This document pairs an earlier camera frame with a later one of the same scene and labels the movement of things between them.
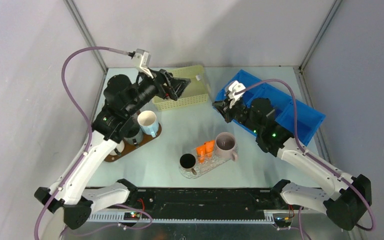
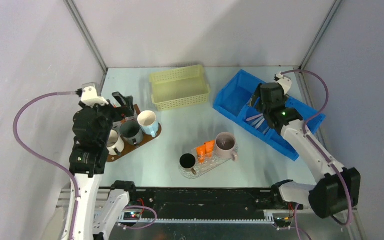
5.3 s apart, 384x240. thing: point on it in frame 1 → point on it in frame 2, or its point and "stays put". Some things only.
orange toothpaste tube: (201, 151) stays put
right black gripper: (223, 106) → (259, 104)
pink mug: (226, 146) stays put
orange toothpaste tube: (209, 147) stays put
